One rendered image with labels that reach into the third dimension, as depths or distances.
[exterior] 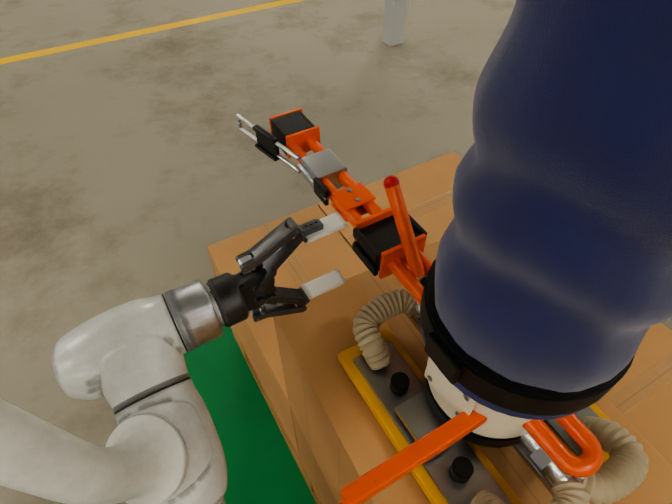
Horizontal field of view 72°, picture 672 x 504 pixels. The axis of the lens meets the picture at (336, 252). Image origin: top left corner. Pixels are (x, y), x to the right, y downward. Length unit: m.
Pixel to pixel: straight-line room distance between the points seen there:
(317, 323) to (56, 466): 0.47
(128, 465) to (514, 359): 0.39
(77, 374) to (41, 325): 1.63
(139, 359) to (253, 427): 1.16
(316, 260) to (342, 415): 0.76
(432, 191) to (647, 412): 0.90
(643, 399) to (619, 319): 1.01
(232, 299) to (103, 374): 0.18
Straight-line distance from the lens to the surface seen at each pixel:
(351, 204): 0.80
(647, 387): 1.44
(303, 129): 0.96
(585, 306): 0.40
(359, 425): 0.75
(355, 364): 0.75
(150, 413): 0.62
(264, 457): 1.74
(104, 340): 0.66
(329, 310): 0.84
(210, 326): 0.66
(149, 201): 2.61
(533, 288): 0.40
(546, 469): 0.69
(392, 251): 0.71
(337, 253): 1.46
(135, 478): 0.57
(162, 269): 2.26
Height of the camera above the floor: 1.64
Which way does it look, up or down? 49 degrees down
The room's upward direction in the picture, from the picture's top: straight up
